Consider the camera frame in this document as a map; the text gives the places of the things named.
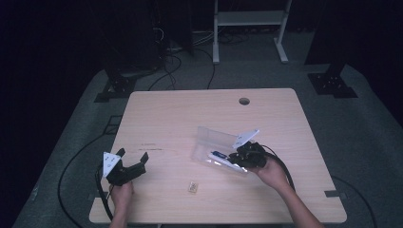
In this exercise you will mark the clear plastic pencil case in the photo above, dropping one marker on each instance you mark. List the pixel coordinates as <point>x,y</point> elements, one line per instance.
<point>206,142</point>

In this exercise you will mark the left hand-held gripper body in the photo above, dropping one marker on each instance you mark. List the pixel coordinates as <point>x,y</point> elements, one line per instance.
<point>123,174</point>

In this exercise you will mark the blue pen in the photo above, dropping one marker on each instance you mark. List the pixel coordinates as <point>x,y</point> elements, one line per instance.
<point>220,155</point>

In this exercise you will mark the white pen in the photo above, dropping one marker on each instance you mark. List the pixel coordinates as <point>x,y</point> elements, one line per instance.
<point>221,161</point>

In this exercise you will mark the person's right hand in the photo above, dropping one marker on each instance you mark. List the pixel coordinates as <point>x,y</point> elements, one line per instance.
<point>272,175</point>

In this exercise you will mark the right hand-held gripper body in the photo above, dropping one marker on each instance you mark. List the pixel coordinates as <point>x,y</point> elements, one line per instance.
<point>252,156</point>

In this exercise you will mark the person's left hand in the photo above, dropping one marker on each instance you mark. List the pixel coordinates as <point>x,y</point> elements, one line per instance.
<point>122,196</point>

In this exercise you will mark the black stand base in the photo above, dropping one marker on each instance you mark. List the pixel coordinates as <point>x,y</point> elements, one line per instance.
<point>118,85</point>
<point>332,84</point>

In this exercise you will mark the small clear eraser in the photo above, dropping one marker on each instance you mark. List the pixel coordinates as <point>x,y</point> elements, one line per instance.
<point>193,187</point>

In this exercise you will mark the white metal desk frame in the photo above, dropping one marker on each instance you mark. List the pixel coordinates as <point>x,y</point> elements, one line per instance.
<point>250,18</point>

